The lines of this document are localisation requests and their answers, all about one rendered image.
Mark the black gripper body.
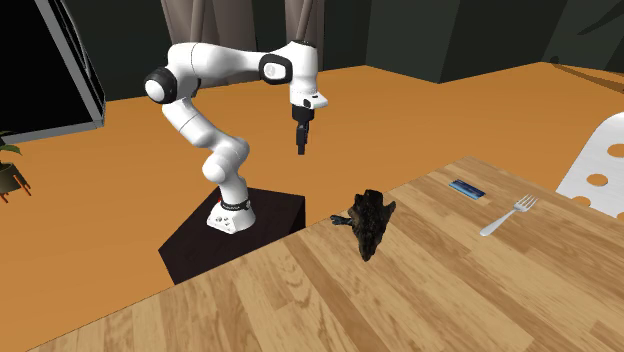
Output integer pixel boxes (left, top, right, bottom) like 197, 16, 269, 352
291, 103, 317, 128

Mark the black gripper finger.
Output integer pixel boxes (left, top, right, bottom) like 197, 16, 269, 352
295, 122, 311, 157

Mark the dark robot stand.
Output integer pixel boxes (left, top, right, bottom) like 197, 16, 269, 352
157, 186, 307, 286

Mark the dark brown animal figure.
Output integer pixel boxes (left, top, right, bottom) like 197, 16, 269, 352
329, 188, 398, 263

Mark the brown curtain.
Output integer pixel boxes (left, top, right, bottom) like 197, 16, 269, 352
160, 0, 325, 70

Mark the blue flat card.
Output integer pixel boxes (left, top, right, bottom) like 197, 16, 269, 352
448, 178, 487, 202

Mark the silver fork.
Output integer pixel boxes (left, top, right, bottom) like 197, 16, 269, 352
479, 194, 539, 238

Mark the grey framed black window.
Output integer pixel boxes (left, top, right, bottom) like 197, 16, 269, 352
0, 0, 107, 145

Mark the white chair with holes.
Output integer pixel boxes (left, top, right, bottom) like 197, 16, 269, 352
555, 111, 624, 222

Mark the potted green plant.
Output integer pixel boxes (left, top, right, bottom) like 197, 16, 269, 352
0, 130, 33, 204

